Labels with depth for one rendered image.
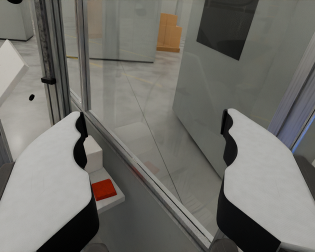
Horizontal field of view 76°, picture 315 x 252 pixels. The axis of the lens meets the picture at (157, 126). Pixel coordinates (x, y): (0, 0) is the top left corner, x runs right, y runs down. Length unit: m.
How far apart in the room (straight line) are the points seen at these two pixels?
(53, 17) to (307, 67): 0.80
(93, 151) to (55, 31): 0.48
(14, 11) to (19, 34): 0.58
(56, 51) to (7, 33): 6.85
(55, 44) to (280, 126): 0.80
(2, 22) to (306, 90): 7.63
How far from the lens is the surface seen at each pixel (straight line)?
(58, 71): 0.94
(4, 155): 0.74
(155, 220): 0.78
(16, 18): 7.61
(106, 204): 0.82
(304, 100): 0.34
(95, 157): 0.88
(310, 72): 0.35
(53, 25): 0.91
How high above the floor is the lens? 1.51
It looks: 31 degrees down
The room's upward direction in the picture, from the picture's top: 9 degrees clockwise
